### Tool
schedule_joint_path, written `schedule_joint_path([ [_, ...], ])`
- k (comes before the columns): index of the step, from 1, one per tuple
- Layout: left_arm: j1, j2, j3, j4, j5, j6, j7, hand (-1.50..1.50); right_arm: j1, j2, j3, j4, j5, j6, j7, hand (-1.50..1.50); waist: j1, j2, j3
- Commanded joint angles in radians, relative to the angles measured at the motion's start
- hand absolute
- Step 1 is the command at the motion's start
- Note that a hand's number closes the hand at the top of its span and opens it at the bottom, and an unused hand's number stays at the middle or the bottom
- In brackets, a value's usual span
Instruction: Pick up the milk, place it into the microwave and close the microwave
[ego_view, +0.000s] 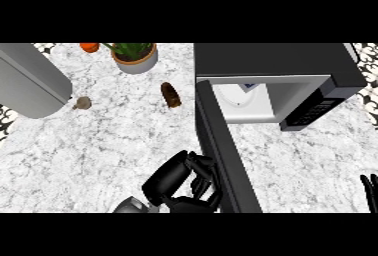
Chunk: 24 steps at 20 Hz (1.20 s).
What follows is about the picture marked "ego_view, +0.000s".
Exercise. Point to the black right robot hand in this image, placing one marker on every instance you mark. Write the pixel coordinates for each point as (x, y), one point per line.
(370, 191)

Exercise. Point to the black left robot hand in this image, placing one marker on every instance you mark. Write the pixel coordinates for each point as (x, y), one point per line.
(167, 180)

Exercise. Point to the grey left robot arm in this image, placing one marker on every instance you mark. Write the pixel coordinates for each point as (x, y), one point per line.
(130, 206)

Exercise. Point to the dark grey microwave door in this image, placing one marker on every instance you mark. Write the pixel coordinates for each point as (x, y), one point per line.
(223, 153)

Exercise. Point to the black microwave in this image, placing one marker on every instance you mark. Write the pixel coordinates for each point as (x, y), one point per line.
(296, 83)

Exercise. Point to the brown sweet potato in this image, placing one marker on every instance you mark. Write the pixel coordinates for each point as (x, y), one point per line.
(170, 95)

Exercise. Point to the brown mushroom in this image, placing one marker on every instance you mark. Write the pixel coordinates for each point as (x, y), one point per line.
(83, 103)

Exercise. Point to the potted green plant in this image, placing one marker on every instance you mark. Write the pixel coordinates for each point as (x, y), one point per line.
(133, 56)

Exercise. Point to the orange fruit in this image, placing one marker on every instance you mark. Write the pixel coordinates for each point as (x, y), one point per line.
(89, 47)

